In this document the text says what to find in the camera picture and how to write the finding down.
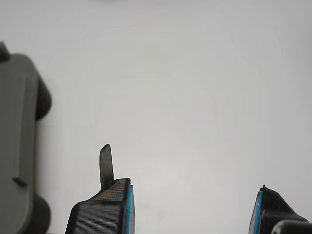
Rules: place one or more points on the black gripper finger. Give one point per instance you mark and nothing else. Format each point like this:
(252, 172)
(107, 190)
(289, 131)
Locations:
(104, 214)
(270, 209)

